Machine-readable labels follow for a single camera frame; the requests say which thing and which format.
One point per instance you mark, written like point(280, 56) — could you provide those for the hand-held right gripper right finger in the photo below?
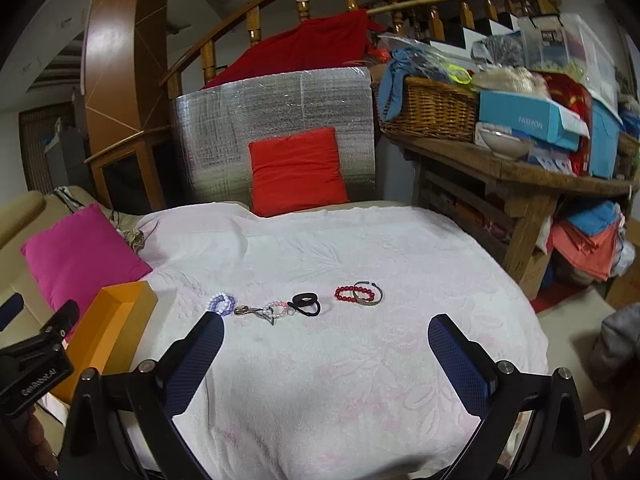
point(455, 360)

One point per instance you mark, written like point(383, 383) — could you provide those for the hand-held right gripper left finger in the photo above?
point(200, 355)

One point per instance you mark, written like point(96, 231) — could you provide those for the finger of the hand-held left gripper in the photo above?
point(60, 317)
point(10, 312)

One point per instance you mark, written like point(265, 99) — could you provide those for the orange cardboard box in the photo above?
point(107, 340)

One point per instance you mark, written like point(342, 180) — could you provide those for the silver metal bangle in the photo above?
point(372, 302)

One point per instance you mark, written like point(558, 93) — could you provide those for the pink pillow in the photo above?
point(80, 255)

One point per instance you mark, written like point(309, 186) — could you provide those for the patterned beige cloth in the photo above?
point(131, 232)

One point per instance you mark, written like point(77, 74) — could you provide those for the white textured blanket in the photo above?
point(325, 385)

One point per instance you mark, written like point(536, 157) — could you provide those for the wooden cabinet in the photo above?
point(125, 175)

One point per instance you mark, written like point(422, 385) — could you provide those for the grey cloth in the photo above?
point(617, 340)

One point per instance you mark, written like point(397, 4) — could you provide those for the stack of folded cloths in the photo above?
point(587, 245)

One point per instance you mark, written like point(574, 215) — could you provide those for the wooden table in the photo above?
point(530, 200)

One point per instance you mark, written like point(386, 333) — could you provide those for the silver foil insulation mat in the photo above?
point(210, 150)

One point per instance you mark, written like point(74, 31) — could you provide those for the red pillow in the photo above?
point(295, 172)

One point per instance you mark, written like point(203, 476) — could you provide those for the white ceramic bowl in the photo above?
point(502, 145)

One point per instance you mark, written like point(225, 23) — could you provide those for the blue shoebox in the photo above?
point(520, 115)

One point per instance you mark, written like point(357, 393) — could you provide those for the wicker basket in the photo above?
point(430, 107)

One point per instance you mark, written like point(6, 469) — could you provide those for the blue cloth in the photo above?
point(397, 77)

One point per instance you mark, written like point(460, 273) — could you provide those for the red patterned cloth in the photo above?
point(570, 95)

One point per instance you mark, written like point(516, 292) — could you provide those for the clear plastic container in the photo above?
point(565, 40)

